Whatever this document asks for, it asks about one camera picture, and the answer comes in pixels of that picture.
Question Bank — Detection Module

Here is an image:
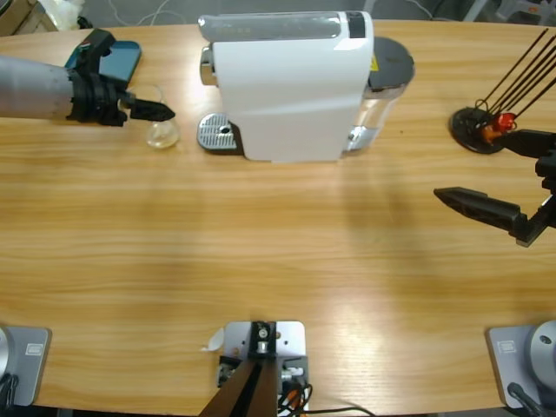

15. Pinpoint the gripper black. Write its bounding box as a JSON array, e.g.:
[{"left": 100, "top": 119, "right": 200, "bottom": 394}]
[
  {"left": 433, "top": 129, "right": 556, "bottom": 248},
  {"left": 64, "top": 71, "right": 176, "bottom": 129}
]

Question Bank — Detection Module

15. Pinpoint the clear drinking glass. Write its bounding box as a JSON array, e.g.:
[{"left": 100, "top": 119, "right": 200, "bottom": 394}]
[{"left": 145, "top": 84, "right": 182, "bottom": 151}]

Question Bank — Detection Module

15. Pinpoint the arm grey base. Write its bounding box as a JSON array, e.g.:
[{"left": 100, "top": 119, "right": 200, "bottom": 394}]
[
  {"left": 485, "top": 320, "right": 556, "bottom": 409},
  {"left": 0, "top": 325, "right": 52, "bottom": 407}
]

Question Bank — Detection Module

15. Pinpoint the white capsule coffee machine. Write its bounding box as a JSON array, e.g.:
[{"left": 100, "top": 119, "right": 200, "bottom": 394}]
[{"left": 198, "top": 10, "right": 375, "bottom": 165}]

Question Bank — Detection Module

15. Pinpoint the teal plastic tray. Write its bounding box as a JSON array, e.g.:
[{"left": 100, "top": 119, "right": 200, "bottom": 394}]
[{"left": 64, "top": 40, "right": 143, "bottom": 83}]

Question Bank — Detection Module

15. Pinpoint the black capsule holder with rods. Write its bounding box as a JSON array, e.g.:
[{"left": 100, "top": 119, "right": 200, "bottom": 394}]
[{"left": 449, "top": 28, "right": 556, "bottom": 154}]

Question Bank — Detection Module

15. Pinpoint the white plastic bag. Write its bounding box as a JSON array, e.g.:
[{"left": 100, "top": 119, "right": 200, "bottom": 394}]
[{"left": 36, "top": 0, "right": 86, "bottom": 30}]

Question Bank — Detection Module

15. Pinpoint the clear water tank black lid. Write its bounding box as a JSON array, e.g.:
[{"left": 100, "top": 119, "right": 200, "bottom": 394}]
[{"left": 345, "top": 36, "right": 416, "bottom": 152}]

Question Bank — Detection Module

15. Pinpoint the cardboard box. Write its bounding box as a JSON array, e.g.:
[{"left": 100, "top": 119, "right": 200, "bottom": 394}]
[{"left": 0, "top": 0, "right": 39, "bottom": 36}]

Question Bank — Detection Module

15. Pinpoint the white tape tab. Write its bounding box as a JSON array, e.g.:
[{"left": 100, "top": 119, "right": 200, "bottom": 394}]
[{"left": 199, "top": 328, "right": 226, "bottom": 353}]

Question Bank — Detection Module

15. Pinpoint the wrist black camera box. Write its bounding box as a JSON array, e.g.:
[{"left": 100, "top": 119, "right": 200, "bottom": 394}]
[{"left": 64, "top": 28, "right": 117, "bottom": 83}]

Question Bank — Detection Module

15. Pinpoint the white floor cable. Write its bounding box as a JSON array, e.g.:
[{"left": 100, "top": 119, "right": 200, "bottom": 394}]
[
  {"left": 106, "top": 0, "right": 196, "bottom": 28},
  {"left": 407, "top": 0, "right": 435, "bottom": 21}
]

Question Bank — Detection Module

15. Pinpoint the white metal frame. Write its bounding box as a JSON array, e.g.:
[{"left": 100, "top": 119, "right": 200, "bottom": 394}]
[{"left": 460, "top": 0, "right": 556, "bottom": 23}]

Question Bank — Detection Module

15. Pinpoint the black base cable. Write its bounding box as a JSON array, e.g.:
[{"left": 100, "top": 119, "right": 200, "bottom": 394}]
[
  {"left": 0, "top": 373, "right": 19, "bottom": 409},
  {"left": 506, "top": 381, "right": 544, "bottom": 417}
]

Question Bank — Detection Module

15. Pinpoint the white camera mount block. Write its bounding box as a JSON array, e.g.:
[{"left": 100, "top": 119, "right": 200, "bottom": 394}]
[{"left": 216, "top": 320, "right": 310, "bottom": 417}]

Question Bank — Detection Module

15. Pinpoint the thin black cable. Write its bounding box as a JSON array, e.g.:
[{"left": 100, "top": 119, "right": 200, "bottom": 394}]
[{"left": 303, "top": 406, "right": 374, "bottom": 417}]

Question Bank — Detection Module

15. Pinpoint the dark camera post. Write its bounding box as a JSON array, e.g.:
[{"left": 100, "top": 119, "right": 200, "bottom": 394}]
[{"left": 202, "top": 321, "right": 279, "bottom": 417}]

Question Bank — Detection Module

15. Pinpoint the orange and black cable bundle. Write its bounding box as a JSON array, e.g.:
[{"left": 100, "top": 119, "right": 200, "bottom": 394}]
[{"left": 277, "top": 381, "right": 314, "bottom": 417}]

